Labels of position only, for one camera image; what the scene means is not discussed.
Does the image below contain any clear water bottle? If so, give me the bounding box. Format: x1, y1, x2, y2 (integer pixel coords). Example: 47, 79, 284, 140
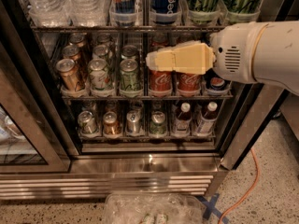
70, 0, 110, 27
29, 0, 68, 27

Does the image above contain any gold can bottom shelf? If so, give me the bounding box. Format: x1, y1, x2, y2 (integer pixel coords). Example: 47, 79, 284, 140
103, 111, 121, 135

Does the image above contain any red coke can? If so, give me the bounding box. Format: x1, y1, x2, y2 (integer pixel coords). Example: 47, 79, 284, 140
149, 70, 171, 91
178, 73, 201, 91
150, 33, 169, 51
177, 33, 198, 44

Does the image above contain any gold can middle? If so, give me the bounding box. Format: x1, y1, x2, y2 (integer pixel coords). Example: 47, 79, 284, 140
61, 44, 89, 79

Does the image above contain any silver can bottom shelf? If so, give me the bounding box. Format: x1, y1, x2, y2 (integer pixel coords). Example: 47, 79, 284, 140
126, 110, 141, 133

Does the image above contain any clear water bottle right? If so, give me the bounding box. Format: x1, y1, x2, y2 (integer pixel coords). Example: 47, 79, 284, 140
70, 0, 110, 27

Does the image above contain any gold can back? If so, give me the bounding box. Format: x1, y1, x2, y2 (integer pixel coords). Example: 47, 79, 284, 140
68, 33, 91, 62

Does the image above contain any brown bottle white cap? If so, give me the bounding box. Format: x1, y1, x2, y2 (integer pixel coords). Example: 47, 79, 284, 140
172, 102, 192, 134
195, 102, 218, 135

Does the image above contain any glass fridge door left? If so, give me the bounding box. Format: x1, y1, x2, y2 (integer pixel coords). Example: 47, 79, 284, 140
0, 45, 70, 174

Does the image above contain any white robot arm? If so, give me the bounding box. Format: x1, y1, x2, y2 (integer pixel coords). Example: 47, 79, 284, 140
146, 21, 299, 95

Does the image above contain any white green can back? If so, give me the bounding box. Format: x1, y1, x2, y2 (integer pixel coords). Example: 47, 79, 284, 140
96, 33, 115, 51

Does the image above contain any red coke can front left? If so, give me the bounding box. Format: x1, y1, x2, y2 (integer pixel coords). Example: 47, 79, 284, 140
149, 70, 171, 91

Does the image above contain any clear plastic bin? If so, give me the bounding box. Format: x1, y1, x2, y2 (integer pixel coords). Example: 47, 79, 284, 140
103, 193, 203, 224

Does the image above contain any white green can middle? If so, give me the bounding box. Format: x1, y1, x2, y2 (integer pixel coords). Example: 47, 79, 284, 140
93, 44, 114, 71

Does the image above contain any blue pepsi can front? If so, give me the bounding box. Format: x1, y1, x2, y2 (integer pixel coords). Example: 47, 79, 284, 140
206, 76, 229, 91

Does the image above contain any stainless steel fridge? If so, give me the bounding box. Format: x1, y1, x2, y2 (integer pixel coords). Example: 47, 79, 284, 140
0, 0, 287, 200

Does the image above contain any orange cable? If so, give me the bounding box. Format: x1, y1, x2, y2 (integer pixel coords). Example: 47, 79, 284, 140
217, 147, 260, 224

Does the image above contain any red coke can back right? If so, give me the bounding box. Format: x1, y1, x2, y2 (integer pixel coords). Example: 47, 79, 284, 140
177, 33, 198, 44

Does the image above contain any red bull can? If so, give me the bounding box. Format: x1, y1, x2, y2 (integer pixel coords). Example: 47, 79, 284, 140
111, 0, 135, 27

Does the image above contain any white green can front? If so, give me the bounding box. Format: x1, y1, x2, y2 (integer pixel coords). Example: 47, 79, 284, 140
88, 58, 112, 91

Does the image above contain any gold can front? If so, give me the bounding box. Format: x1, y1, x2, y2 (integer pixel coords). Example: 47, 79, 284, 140
55, 59, 85, 91

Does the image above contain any brown bottle white cap right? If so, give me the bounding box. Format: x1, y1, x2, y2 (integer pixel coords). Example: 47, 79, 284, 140
195, 102, 218, 135

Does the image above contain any clear water bottle left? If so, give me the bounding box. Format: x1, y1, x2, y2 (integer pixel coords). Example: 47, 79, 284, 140
29, 0, 68, 27

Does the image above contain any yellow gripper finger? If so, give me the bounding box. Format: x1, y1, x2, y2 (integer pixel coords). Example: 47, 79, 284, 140
146, 48, 174, 71

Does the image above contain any white green can bottom shelf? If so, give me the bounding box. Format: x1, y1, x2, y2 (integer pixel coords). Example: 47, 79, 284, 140
78, 110, 98, 134

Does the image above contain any tall blue pepsi can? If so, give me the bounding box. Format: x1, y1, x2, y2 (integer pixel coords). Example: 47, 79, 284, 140
151, 0, 179, 24

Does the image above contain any red coke can front right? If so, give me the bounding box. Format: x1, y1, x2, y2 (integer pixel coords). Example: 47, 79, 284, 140
178, 73, 201, 91

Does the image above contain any red coke can back left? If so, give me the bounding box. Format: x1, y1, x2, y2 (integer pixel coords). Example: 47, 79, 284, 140
150, 33, 169, 51

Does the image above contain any blue tape cross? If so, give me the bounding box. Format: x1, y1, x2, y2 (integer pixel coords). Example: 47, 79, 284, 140
197, 193, 221, 220

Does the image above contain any brown bottle white cap left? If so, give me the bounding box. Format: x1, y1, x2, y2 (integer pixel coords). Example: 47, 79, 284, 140
172, 102, 192, 134

